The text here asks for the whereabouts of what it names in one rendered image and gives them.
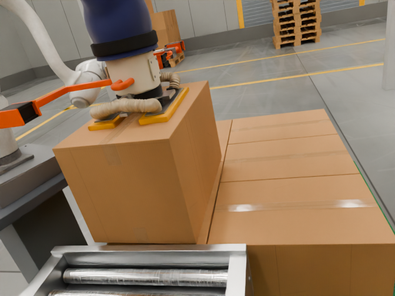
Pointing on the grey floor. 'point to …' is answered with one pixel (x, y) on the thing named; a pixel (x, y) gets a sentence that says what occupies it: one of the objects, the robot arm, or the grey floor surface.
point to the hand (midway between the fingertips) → (158, 59)
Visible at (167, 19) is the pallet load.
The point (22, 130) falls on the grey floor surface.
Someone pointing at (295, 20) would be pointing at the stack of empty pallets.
